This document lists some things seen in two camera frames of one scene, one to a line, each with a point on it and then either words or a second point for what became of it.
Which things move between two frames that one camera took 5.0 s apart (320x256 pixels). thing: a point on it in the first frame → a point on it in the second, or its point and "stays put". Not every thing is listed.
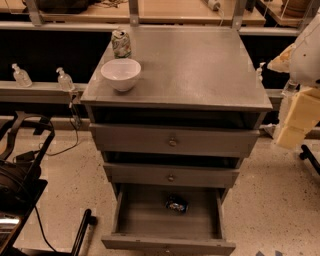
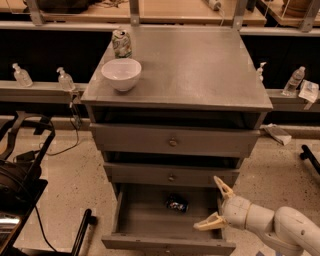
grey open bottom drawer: x=143 y=226 stays put
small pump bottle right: x=259 y=72 stays put
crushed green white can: x=121 y=45 stays put
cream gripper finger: x=281 y=62 → x=215 y=221
